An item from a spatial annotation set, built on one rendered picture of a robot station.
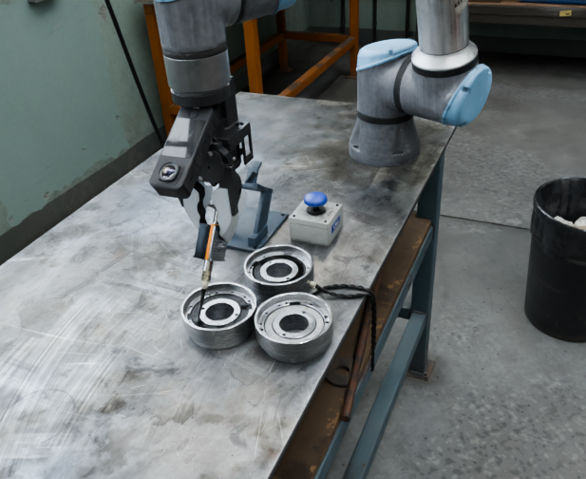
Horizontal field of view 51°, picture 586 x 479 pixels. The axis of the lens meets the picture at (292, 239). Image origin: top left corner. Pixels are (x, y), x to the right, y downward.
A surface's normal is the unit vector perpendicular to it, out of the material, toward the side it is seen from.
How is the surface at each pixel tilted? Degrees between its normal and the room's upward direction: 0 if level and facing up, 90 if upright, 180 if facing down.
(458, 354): 0
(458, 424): 0
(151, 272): 0
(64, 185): 90
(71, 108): 90
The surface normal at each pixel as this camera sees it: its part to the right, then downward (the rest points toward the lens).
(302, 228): -0.40, 0.52
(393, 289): -0.06, -0.84
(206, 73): 0.36, 0.49
